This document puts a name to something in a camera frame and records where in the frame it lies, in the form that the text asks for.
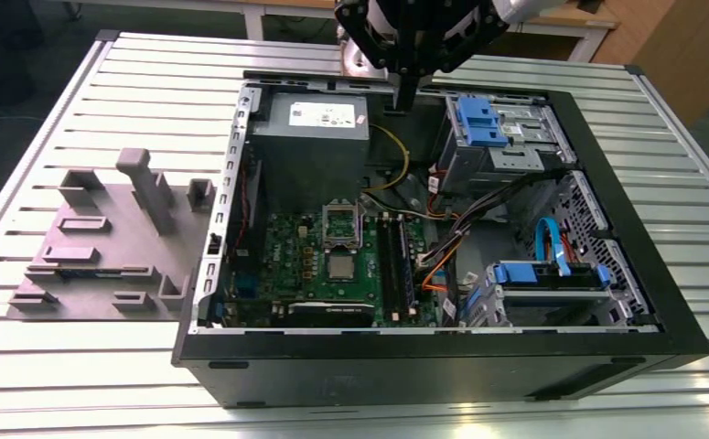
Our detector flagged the wooden desk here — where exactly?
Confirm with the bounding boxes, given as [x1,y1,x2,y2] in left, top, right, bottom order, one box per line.
[509,8,623,63]

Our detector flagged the grey power supply unit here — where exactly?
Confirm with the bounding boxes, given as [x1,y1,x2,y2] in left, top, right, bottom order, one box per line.
[249,91,373,216]

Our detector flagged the blue plastic drive latch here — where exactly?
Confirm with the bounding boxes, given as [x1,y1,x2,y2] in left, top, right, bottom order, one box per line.
[458,94,511,148]

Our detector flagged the metal drive cage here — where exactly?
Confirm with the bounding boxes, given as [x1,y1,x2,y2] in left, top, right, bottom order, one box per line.
[437,92,579,197]

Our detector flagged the silver CPU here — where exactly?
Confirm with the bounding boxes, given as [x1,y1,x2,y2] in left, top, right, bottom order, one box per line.
[326,253,357,280]

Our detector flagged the wooden cabinet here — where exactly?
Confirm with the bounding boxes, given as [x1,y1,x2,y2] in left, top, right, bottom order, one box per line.
[595,0,709,128]

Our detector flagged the black PC case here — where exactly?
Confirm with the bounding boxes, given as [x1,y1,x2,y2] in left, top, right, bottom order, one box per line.
[170,68,709,410]

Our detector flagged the blue SATA wire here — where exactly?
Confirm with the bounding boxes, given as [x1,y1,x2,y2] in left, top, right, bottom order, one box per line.
[535,216,576,278]

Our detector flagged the hard disk in blue carrier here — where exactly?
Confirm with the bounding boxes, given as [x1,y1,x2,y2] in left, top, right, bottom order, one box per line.
[492,259,615,293]

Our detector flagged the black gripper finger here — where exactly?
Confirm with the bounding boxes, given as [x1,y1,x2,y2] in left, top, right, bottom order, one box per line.
[334,0,410,113]
[406,0,513,113]

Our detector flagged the white desk frame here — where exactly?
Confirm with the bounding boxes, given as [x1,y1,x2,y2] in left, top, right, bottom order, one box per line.
[60,0,267,42]

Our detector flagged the yellow wire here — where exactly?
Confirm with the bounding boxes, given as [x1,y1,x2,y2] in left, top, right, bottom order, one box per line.
[368,123,416,193]

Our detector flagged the green motherboard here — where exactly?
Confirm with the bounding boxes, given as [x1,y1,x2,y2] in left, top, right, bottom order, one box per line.
[222,196,448,328]

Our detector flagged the orange wire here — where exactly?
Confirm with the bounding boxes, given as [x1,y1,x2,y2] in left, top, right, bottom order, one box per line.
[418,252,461,294]

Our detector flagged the metal disk bay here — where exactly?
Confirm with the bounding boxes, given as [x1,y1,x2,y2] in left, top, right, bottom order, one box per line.
[458,273,659,328]

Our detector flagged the CPU socket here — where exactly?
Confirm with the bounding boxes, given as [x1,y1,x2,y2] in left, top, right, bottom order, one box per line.
[321,249,366,285]

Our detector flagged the black RAM slot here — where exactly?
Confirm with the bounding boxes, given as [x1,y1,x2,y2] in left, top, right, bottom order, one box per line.
[374,210,393,321]
[389,212,410,319]
[381,210,402,321]

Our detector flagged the black wire bundle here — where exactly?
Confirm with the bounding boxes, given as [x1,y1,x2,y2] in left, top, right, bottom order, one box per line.
[418,169,569,269]

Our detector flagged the grey parts rack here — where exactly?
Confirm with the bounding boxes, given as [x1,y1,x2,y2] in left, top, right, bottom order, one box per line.
[7,146,219,322]

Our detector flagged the black graphics card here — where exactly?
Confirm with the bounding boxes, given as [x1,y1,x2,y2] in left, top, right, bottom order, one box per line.
[270,299,378,328]

